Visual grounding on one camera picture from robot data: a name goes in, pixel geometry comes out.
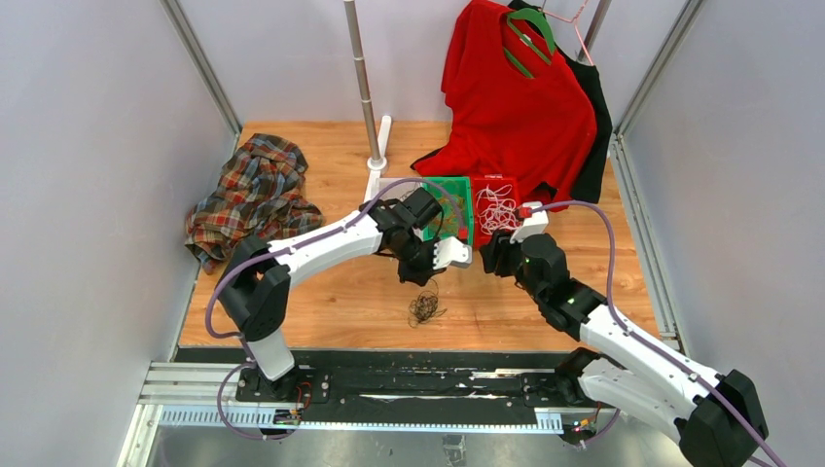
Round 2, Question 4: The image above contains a silver rack pole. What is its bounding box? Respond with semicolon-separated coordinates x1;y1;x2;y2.
343;0;376;138
574;0;613;66

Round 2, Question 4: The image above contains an orange thin cable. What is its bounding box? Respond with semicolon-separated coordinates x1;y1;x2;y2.
431;183;472;239

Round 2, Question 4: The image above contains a red plastic bin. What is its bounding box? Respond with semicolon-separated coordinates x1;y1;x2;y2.
471;175;521;249

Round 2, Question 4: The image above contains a white plastic bin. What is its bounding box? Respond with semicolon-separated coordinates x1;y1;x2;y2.
364;177;421;202

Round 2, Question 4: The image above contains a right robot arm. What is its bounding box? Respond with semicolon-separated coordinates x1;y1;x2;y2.
481;232;768;466

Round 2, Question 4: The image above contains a black t-shirt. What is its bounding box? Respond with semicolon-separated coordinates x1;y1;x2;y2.
497;3;611;202

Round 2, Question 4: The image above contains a red t-shirt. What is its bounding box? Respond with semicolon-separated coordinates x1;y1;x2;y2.
412;1;597;203

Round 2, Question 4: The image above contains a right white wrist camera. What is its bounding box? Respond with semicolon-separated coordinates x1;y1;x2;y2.
510;201;549;244

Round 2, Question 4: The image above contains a right silver rack pole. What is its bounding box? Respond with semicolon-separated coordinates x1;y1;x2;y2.
574;0;613;66

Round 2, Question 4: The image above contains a green plastic bin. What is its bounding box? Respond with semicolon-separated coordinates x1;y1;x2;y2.
421;177;475;246

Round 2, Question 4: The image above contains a green clothes hanger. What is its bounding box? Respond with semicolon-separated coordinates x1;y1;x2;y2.
505;8;556;65

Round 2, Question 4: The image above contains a pink wire hanger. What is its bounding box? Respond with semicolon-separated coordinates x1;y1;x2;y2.
540;0;594;66

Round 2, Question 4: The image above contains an aluminium frame rail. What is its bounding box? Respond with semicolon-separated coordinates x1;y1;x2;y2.
116;360;742;467

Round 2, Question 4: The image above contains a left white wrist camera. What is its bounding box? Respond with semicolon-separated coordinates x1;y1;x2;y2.
433;236;473;269

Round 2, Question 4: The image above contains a white thin cable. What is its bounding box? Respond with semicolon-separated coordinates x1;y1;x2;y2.
475;183;526;236

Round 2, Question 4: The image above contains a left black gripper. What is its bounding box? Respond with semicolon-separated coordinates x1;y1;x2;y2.
392;232;448;287

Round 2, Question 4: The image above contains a plaid flannel shirt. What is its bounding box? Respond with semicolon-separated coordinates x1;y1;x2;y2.
185;133;325;274

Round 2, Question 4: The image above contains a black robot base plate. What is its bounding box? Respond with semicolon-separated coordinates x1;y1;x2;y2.
233;349;613;426

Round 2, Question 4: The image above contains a white rack base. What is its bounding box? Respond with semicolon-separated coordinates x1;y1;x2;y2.
363;115;393;203

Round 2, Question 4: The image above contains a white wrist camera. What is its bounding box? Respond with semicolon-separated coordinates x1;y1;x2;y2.
433;236;473;269
510;201;549;244

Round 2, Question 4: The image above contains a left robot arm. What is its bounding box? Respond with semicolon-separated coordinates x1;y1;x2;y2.
210;188;445;402

